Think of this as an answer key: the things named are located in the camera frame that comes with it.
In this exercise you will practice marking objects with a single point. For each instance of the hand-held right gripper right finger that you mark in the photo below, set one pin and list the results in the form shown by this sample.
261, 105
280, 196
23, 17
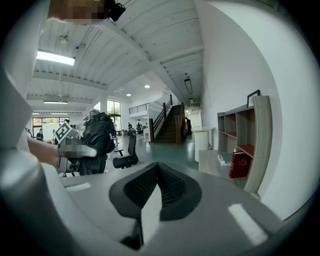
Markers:
212, 200

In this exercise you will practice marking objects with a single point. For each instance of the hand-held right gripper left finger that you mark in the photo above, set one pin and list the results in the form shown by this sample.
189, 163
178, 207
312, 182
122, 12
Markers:
95, 200

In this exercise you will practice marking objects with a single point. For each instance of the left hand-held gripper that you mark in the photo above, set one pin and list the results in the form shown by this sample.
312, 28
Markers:
63, 132

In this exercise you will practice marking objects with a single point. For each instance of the person's left forearm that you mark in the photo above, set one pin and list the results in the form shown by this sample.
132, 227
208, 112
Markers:
43, 150

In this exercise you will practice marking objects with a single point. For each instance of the black office chair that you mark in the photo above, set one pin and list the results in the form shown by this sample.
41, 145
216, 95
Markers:
131, 152

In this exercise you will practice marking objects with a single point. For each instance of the stack of notebooks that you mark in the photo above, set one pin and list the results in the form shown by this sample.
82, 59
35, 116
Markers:
226, 158

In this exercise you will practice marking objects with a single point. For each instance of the red hardcover book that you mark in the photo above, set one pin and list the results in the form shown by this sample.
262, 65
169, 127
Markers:
238, 165

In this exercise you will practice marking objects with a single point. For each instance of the tall window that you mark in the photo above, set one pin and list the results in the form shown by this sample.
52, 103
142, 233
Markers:
113, 107

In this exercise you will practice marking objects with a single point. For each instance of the white cabinet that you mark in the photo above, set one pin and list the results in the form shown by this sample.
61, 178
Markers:
201, 145

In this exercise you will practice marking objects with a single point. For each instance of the long ceiling light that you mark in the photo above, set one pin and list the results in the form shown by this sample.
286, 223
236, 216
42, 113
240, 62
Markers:
55, 102

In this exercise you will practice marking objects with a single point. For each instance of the balcony railing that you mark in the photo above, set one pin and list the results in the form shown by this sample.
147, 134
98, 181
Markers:
138, 108

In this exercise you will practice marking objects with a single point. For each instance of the grey wooden bookshelf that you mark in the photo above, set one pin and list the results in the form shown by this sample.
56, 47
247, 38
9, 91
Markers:
262, 140

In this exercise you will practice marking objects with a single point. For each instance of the brown wooden staircase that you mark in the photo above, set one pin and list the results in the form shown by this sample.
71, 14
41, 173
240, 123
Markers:
170, 125

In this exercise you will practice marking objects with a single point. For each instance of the person's white shirt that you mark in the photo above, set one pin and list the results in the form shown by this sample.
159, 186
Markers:
15, 100

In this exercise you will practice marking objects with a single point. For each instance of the rectangular ceiling light panel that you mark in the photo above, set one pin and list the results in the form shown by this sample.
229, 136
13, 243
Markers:
55, 58

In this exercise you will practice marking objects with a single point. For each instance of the white ceiling fan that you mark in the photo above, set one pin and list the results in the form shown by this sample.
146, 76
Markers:
64, 38

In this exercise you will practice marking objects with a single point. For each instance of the black pendant light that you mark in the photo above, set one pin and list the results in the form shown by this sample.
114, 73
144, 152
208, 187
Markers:
188, 86

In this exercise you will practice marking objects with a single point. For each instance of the person's head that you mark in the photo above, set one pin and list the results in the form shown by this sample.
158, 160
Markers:
75, 11

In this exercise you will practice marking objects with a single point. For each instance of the black picture frame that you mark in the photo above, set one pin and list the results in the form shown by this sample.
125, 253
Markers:
252, 96

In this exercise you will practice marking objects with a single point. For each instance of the black head camera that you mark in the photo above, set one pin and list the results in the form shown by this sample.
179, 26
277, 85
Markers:
116, 11

